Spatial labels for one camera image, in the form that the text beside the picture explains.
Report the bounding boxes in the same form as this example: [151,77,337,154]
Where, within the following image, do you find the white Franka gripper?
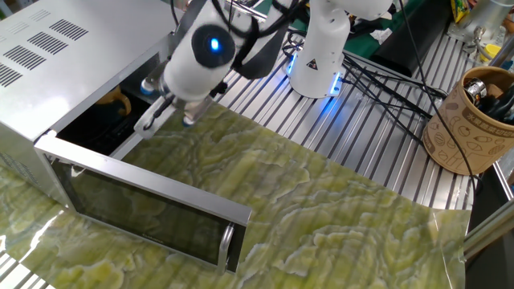
[133,97,178,140]

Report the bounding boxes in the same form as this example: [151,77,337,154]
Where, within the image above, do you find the teal mug with yellow handle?
[95,84,133,117]

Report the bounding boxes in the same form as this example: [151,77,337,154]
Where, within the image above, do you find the black glass microwave door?
[34,134,253,276]

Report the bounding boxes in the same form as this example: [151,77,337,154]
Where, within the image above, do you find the silver microwave oven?
[0,0,182,214]

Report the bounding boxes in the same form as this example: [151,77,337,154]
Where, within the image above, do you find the green marble pattern mat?
[0,102,473,289]

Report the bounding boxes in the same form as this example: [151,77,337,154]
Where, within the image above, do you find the white paper scrap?
[369,27,394,45]

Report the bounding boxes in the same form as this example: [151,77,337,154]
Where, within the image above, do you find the black rectangular case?
[369,0,453,77]

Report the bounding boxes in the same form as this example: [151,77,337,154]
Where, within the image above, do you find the brown cardboard bucket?
[421,66,514,177]

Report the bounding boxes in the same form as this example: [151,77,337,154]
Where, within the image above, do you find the silver tape roll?
[463,76,488,106]

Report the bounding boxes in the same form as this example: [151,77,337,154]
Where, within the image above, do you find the yellow snack packet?
[450,0,471,24]

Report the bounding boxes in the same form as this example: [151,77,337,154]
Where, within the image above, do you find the small yellow object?
[480,43,502,63]

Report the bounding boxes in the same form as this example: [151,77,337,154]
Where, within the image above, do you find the grey metal stand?
[447,0,514,43]

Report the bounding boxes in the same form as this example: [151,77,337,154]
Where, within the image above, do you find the black camera cable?
[142,0,180,132]

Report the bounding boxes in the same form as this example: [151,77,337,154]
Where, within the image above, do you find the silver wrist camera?
[140,59,214,128]

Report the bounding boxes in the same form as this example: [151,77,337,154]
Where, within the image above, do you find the short black connector cable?
[208,81,229,100]

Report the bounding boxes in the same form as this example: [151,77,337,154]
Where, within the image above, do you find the looped black cable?
[282,34,308,61]

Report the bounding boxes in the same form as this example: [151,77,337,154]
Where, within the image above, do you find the long thin black cable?
[399,0,479,201]

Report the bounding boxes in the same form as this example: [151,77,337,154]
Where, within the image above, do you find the black tool handles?
[477,82,514,125]

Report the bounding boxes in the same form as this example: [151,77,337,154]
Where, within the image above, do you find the aluminium frame bar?
[463,198,514,260]

